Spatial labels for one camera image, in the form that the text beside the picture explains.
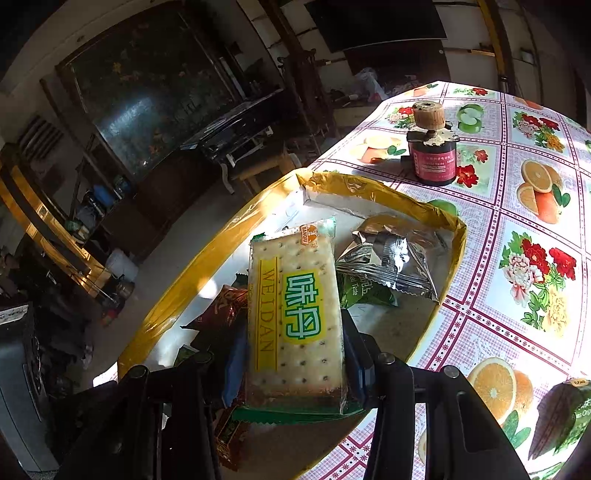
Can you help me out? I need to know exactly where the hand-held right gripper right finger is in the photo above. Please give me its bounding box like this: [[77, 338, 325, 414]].
[[342, 318, 532, 480]]

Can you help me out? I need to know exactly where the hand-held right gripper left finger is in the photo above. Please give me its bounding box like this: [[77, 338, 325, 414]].
[[55, 323, 252, 480]]

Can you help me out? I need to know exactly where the dark red snack packet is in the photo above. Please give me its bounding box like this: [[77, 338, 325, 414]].
[[180, 285, 250, 343]]

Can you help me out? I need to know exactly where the white foam box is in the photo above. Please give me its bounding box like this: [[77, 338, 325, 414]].
[[117, 170, 467, 480]]

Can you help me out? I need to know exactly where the cracker packet with green edge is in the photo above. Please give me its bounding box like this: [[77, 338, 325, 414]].
[[231, 217, 365, 423]]

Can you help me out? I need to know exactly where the green pea snack packet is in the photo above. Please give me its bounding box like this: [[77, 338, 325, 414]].
[[336, 272, 399, 309]]

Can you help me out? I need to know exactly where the silver foil snack packet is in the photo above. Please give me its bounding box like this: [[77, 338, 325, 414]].
[[336, 215, 451, 304]]

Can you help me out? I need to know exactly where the fruit and flower print tablecloth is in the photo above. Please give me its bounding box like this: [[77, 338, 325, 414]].
[[307, 80, 591, 480]]

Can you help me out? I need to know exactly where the white bucket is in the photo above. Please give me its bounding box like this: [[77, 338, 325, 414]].
[[105, 249, 139, 282]]

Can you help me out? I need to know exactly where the wooden stool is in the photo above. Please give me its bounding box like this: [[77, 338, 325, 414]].
[[231, 154, 296, 195]]

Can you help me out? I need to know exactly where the green and yellow snack packet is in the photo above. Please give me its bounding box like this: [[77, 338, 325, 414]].
[[529, 378, 591, 457]]

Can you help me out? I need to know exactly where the grey metal appliance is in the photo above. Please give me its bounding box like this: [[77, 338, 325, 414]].
[[0, 304, 59, 472]]

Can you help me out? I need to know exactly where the dark red motor, wooden spool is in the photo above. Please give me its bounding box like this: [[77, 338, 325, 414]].
[[401, 102, 460, 186]]

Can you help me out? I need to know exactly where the black glossy table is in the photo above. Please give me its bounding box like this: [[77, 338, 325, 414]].
[[180, 88, 296, 168]]

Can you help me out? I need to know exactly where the gold-trimmed shelf unit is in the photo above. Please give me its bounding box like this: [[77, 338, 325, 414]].
[[0, 154, 112, 296]]

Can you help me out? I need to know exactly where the dark wooden chair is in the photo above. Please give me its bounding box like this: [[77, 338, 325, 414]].
[[277, 53, 334, 139]]

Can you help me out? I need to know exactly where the large glass fish tank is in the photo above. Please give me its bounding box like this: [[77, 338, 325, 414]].
[[58, 7, 245, 178]]

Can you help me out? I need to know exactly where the white plastic bag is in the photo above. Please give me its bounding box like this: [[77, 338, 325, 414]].
[[355, 68, 389, 102]]

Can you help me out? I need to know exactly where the white radiator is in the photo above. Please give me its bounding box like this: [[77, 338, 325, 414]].
[[18, 115, 65, 158]]

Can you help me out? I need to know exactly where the black flat screen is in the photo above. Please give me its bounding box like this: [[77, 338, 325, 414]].
[[305, 0, 448, 54]]

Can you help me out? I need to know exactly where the yellow pole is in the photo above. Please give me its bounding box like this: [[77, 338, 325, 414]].
[[478, 0, 509, 88]]

